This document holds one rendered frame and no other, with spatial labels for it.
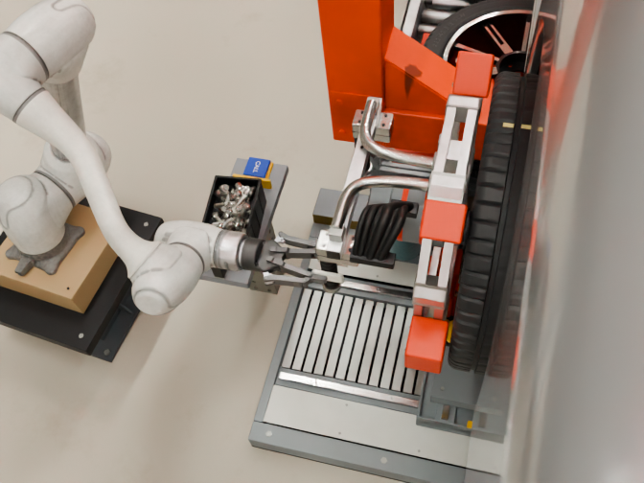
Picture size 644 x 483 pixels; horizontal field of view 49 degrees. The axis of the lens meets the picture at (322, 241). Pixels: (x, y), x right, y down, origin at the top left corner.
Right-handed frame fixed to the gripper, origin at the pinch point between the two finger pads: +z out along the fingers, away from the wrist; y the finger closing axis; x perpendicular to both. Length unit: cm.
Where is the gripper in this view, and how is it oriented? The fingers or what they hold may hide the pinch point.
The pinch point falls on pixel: (331, 267)
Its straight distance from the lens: 158.8
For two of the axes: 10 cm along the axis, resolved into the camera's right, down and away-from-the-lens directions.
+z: 9.7, 1.6, -2.0
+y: -2.4, 8.4, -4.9
